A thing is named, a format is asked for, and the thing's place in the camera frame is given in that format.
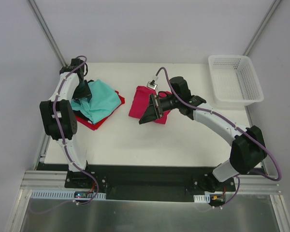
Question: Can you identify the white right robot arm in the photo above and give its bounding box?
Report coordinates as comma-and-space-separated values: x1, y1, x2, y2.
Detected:
139, 76, 267, 192

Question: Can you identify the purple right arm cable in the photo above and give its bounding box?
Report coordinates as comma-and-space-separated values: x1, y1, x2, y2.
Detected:
157, 67, 283, 208

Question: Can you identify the red t shirt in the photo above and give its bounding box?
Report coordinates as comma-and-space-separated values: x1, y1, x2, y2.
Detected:
72, 90, 126, 131

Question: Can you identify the white plastic basket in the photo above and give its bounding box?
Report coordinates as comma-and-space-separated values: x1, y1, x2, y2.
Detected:
208, 55, 264, 109

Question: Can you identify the crimson pink t shirt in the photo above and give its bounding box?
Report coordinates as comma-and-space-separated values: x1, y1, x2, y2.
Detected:
129, 86, 171, 124

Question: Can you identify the teal t shirt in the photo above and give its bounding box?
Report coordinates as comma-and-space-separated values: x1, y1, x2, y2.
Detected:
71, 79, 121, 124

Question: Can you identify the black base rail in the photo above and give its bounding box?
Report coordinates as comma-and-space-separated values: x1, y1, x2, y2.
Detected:
53, 164, 242, 203

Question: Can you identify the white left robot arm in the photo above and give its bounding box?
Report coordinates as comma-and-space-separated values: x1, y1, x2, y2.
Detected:
39, 55, 98, 188

